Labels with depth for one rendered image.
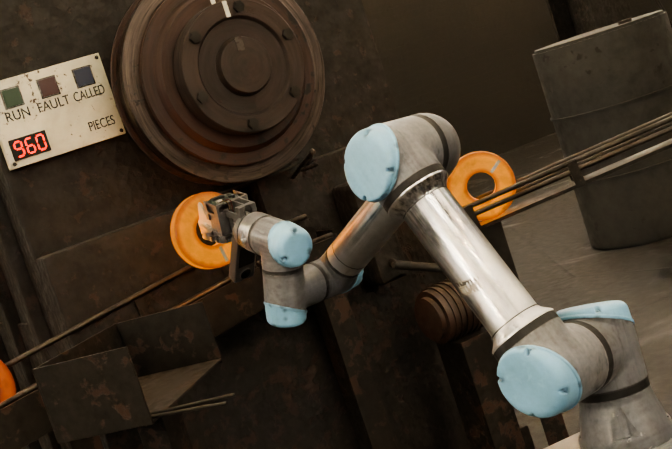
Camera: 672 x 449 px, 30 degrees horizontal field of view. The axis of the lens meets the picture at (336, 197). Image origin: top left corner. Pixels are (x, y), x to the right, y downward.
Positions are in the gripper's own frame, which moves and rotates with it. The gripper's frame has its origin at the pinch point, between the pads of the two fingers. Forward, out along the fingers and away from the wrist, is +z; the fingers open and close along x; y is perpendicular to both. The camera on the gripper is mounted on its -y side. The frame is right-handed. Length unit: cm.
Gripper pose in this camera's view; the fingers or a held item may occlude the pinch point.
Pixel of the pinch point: (205, 221)
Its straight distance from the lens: 251.4
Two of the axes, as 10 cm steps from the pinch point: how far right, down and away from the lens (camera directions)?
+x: -8.1, 3.3, -4.8
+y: -1.9, -9.3, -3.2
